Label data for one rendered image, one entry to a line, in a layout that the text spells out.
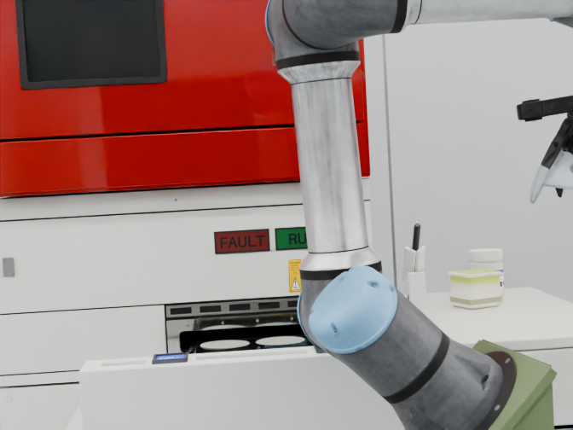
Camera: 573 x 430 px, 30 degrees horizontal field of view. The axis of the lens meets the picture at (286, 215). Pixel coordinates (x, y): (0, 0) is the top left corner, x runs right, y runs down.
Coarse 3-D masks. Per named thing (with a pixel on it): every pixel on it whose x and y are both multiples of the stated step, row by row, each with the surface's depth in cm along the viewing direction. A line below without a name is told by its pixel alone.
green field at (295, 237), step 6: (282, 234) 228; (288, 234) 229; (294, 234) 229; (300, 234) 229; (282, 240) 229; (288, 240) 229; (294, 240) 229; (300, 240) 229; (306, 240) 229; (282, 246) 229; (288, 246) 229; (294, 246) 229; (300, 246) 229; (306, 246) 229
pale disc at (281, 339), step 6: (282, 336) 224; (288, 336) 223; (294, 336) 223; (258, 342) 218; (264, 342) 218; (270, 342) 217; (276, 342) 217; (282, 342) 217; (288, 342) 216; (294, 342) 216
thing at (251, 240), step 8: (240, 232) 228; (248, 232) 228; (256, 232) 228; (264, 232) 228; (216, 240) 228; (224, 240) 228; (232, 240) 228; (240, 240) 228; (248, 240) 228; (256, 240) 228; (264, 240) 228; (224, 248) 228; (232, 248) 228; (240, 248) 228; (248, 248) 228; (256, 248) 228; (264, 248) 228
